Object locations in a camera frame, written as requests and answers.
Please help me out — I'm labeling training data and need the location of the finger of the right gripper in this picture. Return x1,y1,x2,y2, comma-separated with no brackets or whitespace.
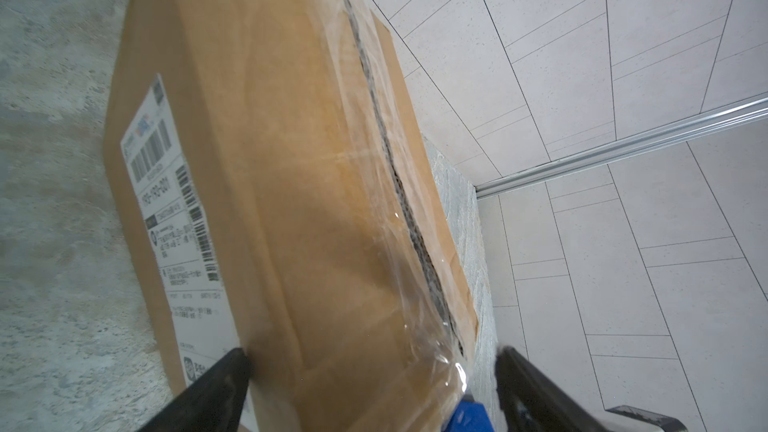
604,405,688,432

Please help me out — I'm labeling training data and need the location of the blue utility knife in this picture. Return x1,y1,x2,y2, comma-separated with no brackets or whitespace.
441,395,494,432

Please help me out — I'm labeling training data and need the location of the brown cardboard express box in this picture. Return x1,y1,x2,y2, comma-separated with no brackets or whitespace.
103,0,478,431

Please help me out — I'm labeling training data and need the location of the right aluminium corner post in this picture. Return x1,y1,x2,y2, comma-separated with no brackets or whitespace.
476,93,767,199

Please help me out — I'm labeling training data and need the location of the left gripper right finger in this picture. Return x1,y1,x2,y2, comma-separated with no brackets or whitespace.
495,346,607,431

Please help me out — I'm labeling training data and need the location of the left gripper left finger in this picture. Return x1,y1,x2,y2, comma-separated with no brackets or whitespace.
139,348,251,432

